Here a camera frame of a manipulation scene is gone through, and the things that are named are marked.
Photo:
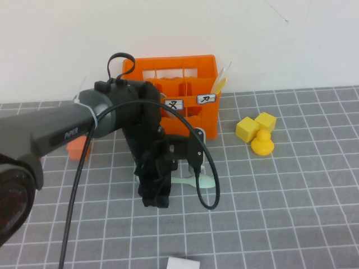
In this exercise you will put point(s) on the orange plastic cutlery holder crate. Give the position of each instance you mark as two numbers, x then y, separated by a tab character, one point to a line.
202	73

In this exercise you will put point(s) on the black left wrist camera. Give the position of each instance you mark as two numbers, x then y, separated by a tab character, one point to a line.
197	151

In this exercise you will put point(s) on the yellow plastic knife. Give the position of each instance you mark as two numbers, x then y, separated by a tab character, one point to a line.
220	85

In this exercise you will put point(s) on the yellow foam cube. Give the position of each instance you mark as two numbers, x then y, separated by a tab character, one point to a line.
246	129
266	120

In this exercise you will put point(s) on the white zip tie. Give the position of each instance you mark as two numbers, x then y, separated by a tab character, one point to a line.
94	117

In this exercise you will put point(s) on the yellow rubber duck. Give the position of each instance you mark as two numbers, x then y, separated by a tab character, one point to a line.
262	145

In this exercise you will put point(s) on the orange foam block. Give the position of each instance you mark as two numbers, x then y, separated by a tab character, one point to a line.
73	151

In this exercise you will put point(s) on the white paper card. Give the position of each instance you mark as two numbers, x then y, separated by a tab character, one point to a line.
182	263

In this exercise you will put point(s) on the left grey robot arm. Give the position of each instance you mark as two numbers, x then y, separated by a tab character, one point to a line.
42	126

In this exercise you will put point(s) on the mint green plastic spoon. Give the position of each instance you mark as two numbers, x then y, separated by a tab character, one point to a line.
207	183

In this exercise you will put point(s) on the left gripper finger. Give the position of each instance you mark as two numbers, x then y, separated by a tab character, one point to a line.
148	196
165	193

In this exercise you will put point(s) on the white label knife character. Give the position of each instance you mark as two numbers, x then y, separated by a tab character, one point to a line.
206	98

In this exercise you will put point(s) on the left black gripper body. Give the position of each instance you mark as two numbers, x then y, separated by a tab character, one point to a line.
151	157

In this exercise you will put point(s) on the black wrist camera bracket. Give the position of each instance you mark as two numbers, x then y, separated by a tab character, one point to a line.
181	148

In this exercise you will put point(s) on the white label fork character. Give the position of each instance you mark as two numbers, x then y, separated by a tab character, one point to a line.
175	104

